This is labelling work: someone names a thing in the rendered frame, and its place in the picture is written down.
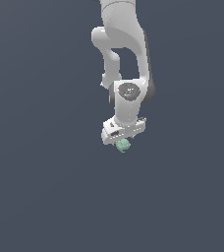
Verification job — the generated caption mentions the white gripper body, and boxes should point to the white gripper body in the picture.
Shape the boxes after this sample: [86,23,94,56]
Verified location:
[100,115,147,146]

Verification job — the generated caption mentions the small pale green object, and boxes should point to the small pale green object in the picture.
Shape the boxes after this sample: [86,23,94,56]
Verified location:
[115,138,132,154]

